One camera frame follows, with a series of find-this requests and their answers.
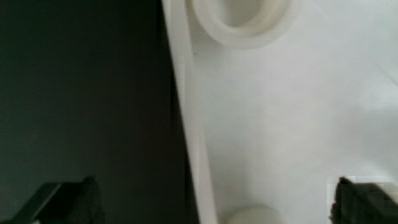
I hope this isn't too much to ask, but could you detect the white square tabletop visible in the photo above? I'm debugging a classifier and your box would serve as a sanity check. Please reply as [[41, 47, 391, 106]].
[[160, 0, 398, 224]]

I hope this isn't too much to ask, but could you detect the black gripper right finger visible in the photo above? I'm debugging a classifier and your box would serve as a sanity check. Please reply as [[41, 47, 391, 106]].
[[329, 177, 398, 224]]

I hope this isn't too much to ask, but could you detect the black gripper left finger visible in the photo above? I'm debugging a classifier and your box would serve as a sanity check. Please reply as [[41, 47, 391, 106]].
[[9, 176, 105, 224]]

